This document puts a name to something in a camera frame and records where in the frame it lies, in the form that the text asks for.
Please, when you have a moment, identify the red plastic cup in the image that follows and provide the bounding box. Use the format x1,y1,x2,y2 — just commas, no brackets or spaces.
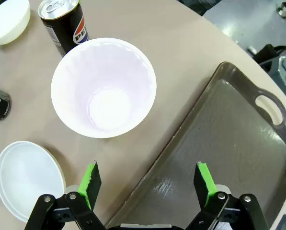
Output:
50,37,157,139

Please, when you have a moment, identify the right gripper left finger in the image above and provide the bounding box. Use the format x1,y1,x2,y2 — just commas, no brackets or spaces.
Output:
24,161,105,230

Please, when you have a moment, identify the black floor equipment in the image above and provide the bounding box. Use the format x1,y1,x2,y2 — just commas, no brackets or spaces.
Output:
252,44,286,72

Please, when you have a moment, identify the dark brown plastic tray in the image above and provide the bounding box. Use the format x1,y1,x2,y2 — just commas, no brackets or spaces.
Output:
105,61,286,230

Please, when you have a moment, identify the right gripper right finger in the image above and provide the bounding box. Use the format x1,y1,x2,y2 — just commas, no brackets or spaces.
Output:
185,161,270,230

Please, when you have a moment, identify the white ceramic bowl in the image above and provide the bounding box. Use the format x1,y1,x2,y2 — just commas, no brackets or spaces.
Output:
0,140,67,223
0,0,31,46

